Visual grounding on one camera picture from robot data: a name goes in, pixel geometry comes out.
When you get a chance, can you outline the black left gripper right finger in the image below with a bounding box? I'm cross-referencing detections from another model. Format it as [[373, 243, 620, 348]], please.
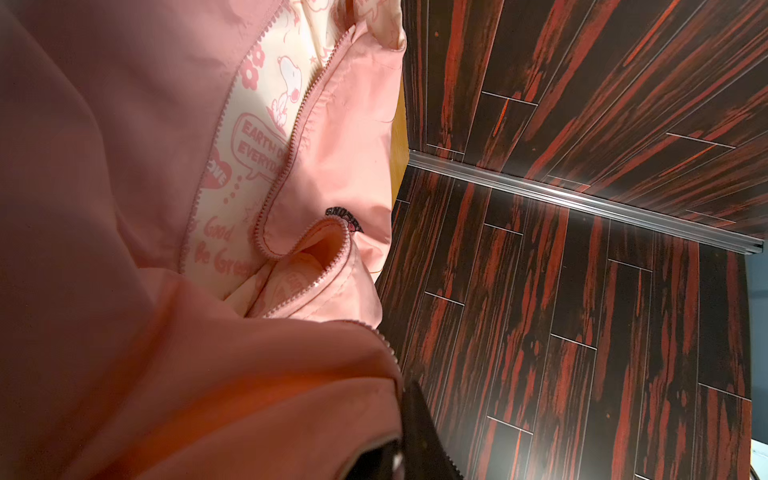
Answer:
[[401, 381, 462, 480]]

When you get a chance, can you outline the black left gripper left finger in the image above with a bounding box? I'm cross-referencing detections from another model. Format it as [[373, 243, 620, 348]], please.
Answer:
[[345, 440, 404, 480]]

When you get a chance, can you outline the pink zip-up jacket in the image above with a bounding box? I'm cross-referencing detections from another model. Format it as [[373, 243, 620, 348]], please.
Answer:
[[1, 1, 407, 479]]

